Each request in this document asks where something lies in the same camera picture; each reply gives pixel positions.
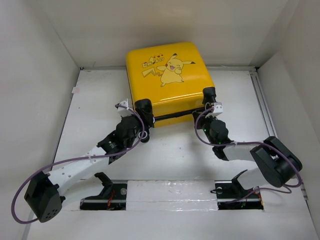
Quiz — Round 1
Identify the small pink paper scrap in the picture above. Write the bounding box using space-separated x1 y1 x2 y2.
71 87 80 94

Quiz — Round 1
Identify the yellow hard-shell suitcase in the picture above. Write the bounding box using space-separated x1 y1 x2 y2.
126 42 217 143

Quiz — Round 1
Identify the aluminium side rail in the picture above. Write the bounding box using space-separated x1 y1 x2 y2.
249 67 277 137

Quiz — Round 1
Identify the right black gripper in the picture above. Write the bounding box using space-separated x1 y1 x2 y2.
192 110 216 146

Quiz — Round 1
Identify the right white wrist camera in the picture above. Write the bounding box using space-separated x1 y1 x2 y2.
205 102 223 118

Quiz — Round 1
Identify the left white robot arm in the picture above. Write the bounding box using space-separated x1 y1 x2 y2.
24 107 155 223

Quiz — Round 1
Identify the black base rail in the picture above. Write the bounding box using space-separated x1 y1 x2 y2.
79 180 264 212

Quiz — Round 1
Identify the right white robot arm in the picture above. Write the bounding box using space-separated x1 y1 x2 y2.
192 111 303 198

